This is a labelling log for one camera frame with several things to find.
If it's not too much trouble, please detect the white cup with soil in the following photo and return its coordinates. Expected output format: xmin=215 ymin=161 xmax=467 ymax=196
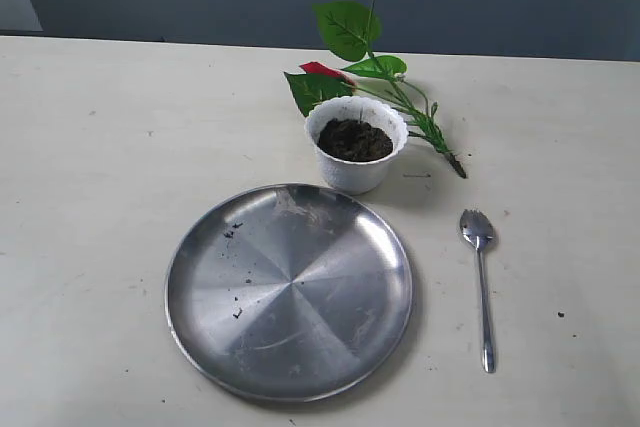
xmin=304 ymin=96 xmax=408 ymax=195

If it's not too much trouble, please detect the red artificial anthurium flower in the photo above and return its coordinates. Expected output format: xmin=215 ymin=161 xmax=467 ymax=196
xmin=284 ymin=0 xmax=467 ymax=179

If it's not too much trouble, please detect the stainless steel spork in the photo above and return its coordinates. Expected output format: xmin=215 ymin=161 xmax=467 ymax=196
xmin=459 ymin=209 xmax=496 ymax=374

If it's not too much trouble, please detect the dark soil in pot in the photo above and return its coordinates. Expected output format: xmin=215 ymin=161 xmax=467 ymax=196
xmin=317 ymin=119 xmax=394 ymax=163

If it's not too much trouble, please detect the round stainless steel plate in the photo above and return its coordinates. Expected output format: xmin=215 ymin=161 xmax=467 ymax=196
xmin=164 ymin=183 xmax=414 ymax=403

